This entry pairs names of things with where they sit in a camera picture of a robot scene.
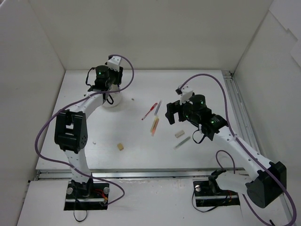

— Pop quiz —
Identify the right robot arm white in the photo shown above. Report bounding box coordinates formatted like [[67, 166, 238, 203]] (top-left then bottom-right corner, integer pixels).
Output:
[[165, 94, 286, 209]]

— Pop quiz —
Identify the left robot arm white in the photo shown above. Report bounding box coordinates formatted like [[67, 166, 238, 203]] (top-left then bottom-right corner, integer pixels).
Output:
[[54, 64, 123, 198]]

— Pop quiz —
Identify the yellow highlighter stick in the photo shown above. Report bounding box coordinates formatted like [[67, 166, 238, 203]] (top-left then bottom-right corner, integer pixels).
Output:
[[150, 116, 158, 133]]

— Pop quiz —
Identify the red gel pen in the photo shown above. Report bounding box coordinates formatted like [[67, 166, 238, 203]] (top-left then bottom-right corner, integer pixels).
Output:
[[141, 102, 158, 121]]

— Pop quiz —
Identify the white round desk organizer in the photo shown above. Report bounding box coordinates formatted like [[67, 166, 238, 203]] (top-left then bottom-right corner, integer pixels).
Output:
[[102, 85, 122, 108]]

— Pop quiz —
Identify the orange highlighter stick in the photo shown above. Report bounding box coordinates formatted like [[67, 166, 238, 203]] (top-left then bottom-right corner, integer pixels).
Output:
[[151, 118, 159, 136]]

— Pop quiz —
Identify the beige eraser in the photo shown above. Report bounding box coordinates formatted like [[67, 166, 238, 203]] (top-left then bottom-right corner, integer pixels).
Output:
[[175, 130, 185, 138]]

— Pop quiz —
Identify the tan eraser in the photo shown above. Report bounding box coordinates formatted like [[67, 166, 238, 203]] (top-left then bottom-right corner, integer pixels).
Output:
[[117, 143, 124, 151]]

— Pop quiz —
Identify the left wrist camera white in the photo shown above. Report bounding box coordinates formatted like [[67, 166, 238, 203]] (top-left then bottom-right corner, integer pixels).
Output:
[[107, 55, 121, 72]]

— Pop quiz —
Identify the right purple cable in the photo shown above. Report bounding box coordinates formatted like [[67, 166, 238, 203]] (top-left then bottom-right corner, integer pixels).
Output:
[[175, 73, 297, 224]]

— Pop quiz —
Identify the aluminium rail right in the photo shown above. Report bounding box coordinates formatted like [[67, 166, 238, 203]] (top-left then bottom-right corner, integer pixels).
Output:
[[222, 71, 293, 223]]

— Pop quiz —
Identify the aluminium rail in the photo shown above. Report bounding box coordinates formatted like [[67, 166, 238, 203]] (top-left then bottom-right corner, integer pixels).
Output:
[[222, 71, 293, 223], [35, 167, 250, 181]]

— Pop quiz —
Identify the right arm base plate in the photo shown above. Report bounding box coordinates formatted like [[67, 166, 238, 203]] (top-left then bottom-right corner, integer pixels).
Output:
[[192, 180, 240, 211]]

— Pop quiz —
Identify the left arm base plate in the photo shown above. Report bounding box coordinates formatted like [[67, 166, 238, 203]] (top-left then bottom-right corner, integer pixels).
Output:
[[63, 182, 110, 211]]

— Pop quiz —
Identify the aluminium rail front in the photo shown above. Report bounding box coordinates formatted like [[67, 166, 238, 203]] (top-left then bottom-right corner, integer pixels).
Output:
[[35, 167, 250, 181]]

